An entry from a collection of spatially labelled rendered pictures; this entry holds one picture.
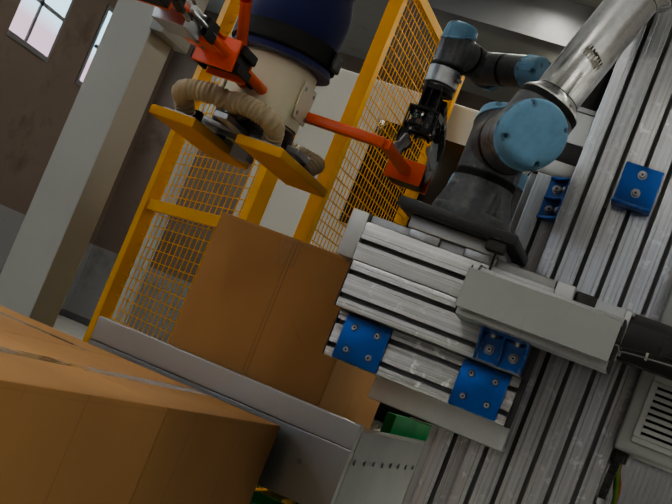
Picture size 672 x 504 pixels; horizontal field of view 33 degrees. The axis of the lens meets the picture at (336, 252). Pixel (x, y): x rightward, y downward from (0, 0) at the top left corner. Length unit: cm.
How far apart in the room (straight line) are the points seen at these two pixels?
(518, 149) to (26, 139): 1013
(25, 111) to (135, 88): 800
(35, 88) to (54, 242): 812
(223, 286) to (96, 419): 101
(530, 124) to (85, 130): 205
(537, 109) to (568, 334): 38
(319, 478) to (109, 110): 161
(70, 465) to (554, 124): 96
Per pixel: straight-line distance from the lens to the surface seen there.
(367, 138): 231
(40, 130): 1203
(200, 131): 224
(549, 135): 197
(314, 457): 256
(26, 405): 158
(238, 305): 269
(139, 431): 190
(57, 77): 1202
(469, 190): 207
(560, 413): 219
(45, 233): 371
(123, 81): 373
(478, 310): 190
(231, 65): 208
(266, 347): 266
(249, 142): 216
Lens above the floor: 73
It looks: 5 degrees up
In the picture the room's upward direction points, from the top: 22 degrees clockwise
